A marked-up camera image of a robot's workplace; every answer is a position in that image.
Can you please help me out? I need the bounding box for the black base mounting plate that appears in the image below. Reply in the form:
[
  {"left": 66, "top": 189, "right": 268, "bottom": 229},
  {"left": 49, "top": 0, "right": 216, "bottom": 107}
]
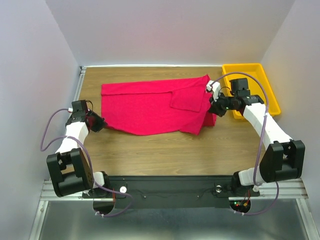
[{"left": 82, "top": 175, "right": 260, "bottom": 209}]

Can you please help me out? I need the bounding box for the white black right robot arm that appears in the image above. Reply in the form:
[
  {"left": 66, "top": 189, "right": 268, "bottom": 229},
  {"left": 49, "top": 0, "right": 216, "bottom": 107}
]
[{"left": 206, "top": 74, "right": 306, "bottom": 195}]

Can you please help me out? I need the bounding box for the yellow plastic tray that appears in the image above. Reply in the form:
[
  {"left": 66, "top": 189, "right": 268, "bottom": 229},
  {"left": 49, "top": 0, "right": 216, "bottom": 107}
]
[{"left": 221, "top": 62, "right": 282, "bottom": 120}]

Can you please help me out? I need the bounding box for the aluminium frame rail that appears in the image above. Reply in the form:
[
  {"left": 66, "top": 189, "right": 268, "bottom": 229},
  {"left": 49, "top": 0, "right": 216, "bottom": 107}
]
[{"left": 40, "top": 179, "right": 309, "bottom": 201}]

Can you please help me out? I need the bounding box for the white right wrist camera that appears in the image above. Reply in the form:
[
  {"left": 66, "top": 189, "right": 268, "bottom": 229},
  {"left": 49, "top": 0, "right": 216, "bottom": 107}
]
[{"left": 205, "top": 80, "right": 221, "bottom": 101}]

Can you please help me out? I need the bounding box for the pink red t shirt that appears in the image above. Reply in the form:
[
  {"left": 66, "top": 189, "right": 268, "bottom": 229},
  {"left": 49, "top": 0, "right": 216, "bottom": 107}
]
[{"left": 101, "top": 75, "right": 217, "bottom": 136}]

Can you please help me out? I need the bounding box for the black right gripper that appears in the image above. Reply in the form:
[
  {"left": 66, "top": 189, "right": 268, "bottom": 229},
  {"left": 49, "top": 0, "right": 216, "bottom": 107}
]
[{"left": 207, "top": 90, "right": 238, "bottom": 117}]

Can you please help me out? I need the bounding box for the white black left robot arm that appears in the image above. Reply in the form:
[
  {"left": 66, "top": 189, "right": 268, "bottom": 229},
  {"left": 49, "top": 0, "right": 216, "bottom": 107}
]
[{"left": 46, "top": 100, "right": 111, "bottom": 198}]

